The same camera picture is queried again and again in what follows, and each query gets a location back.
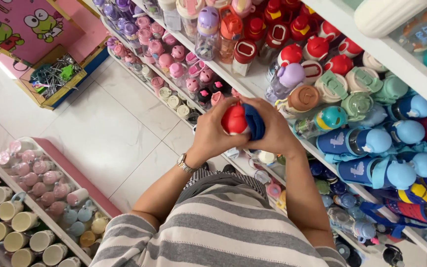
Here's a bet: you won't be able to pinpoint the white shelf unit with bottles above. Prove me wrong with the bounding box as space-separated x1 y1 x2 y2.
91 0 427 267

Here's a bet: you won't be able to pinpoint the group of red cap bottles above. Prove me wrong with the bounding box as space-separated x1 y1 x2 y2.
243 0 364 76

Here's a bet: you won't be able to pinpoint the grey white striped shirt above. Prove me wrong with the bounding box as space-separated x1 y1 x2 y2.
89 182 349 267

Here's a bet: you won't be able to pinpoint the brown lid bottle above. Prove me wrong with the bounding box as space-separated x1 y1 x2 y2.
276 85 321 119

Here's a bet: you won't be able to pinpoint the cream lid with green latch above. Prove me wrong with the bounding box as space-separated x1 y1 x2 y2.
314 70 348 104
345 66 384 93

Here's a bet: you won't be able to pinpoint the cardboard box of metal hooks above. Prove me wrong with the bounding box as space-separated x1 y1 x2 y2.
19 44 110 111

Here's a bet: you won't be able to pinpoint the orange lid bottle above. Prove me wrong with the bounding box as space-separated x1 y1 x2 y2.
219 5 244 64

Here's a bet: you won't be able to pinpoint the white ribbed container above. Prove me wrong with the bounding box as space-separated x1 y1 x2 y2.
354 0 427 39

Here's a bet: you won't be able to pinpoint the silver wristwatch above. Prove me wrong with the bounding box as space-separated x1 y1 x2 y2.
176 153 198 174

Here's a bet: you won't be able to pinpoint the person's right hand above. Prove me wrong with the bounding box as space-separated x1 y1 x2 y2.
237 95 305 159

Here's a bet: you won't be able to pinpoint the purple dome lid bottle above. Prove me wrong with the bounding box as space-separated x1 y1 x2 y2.
265 62 306 104

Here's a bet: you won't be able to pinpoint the checkered grey garment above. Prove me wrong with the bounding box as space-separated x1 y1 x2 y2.
176 169 270 204

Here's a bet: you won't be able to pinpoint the teal lid cartoon bottle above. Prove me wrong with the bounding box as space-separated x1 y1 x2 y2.
293 106 348 139

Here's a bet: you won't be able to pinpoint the pink frog print box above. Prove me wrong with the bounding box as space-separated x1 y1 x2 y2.
0 0 110 80

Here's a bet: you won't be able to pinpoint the white bottle with red handle lid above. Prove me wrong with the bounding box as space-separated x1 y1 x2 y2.
231 39 258 77

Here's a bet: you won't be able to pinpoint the clear bottle with purple lid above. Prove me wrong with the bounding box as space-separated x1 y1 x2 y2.
195 6 220 62

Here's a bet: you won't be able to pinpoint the person's left hand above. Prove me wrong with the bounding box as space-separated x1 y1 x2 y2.
192 98 252 168

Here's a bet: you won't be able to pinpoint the rows of pink bottles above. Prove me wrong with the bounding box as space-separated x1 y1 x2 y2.
106 15 236 108

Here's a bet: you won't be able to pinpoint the pale green lid bottle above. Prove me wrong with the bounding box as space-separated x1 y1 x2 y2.
341 91 374 121
371 74 408 104

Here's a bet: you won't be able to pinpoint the display rack of cups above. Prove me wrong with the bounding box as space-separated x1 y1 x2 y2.
0 136 123 267

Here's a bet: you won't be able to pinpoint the group of blue sleeve bottles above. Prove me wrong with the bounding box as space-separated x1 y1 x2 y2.
315 94 427 190

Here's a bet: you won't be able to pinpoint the dark blue cloth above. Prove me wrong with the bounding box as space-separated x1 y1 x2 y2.
241 103 266 142

